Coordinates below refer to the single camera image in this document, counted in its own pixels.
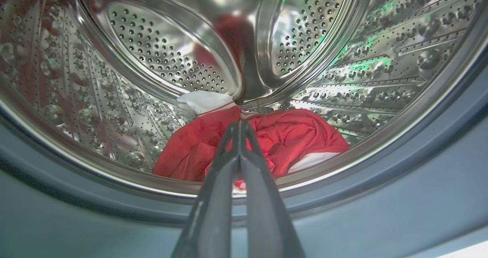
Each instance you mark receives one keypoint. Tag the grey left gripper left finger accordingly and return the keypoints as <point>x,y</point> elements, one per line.
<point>213,212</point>

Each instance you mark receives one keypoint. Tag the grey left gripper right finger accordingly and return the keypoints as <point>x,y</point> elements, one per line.
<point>263,212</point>

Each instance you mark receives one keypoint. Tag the red and white garment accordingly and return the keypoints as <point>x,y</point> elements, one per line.
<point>190,151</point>

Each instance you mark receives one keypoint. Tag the grey rubber door gasket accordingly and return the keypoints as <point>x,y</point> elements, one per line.
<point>381,212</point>

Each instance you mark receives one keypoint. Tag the steel washing machine drum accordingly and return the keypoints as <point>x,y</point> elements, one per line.
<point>114,98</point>

